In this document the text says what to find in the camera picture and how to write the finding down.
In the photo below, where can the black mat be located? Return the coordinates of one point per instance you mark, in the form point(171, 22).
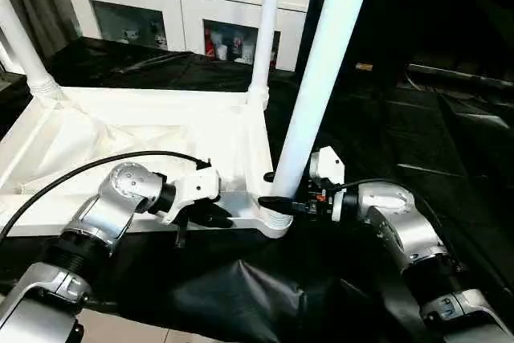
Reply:
point(241, 295)

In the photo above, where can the long black bar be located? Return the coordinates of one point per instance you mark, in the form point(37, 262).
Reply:
point(462, 76)

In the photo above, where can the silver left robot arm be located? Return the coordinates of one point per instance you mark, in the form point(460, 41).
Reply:
point(112, 198)

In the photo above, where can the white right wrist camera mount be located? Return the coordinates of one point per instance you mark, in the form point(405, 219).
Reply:
point(328, 165)

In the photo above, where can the black case with yellow label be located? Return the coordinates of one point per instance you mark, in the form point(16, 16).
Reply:
point(434, 6)

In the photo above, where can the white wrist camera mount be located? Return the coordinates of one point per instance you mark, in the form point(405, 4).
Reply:
point(328, 165)
point(197, 186)

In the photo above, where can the white plastic table top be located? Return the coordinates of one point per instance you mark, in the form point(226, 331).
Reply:
point(120, 118)

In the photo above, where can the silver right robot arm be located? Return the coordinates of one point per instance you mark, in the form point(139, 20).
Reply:
point(393, 214)

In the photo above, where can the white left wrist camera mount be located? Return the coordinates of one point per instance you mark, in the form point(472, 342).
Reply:
point(197, 186)

